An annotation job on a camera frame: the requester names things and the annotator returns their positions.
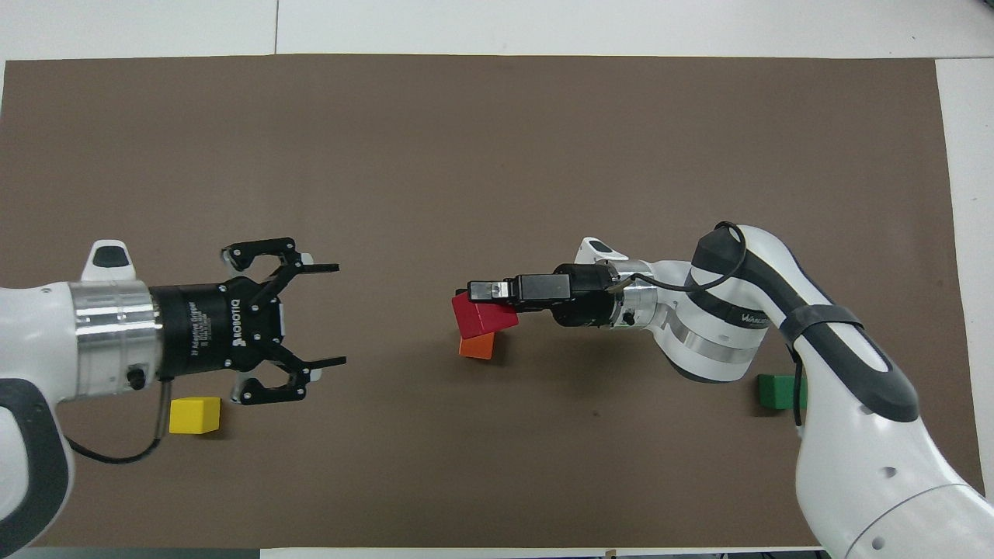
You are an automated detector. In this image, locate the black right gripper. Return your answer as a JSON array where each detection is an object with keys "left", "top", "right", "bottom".
[{"left": 467, "top": 264, "right": 622, "bottom": 328}]

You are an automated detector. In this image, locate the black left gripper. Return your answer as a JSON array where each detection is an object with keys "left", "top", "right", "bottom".
[{"left": 148, "top": 238, "right": 346, "bottom": 406}]

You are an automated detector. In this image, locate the red block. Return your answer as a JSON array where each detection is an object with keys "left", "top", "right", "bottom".
[{"left": 452, "top": 293, "right": 520, "bottom": 340}]

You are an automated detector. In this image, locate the yellow block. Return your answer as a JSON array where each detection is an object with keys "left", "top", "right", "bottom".
[{"left": 169, "top": 396, "right": 222, "bottom": 436}]

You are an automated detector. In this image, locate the green block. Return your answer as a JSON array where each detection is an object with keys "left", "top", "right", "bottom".
[{"left": 758, "top": 373, "right": 808, "bottom": 411}]

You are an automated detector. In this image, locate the brown table mat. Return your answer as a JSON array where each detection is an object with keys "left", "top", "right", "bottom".
[{"left": 0, "top": 53, "right": 991, "bottom": 550}]

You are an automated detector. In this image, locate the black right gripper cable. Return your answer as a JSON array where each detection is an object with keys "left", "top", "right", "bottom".
[{"left": 610, "top": 221, "right": 808, "bottom": 428}]

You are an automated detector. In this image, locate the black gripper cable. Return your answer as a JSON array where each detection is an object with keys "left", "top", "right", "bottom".
[
  {"left": 610, "top": 221, "right": 808, "bottom": 428},
  {"left": 65, "top": 377, "right": 172, "bottom": 466}
]

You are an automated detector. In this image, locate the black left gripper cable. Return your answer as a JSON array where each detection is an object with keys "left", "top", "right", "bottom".
[{"left": 65, "top": 377, "right": 172, "bottom": 466}]

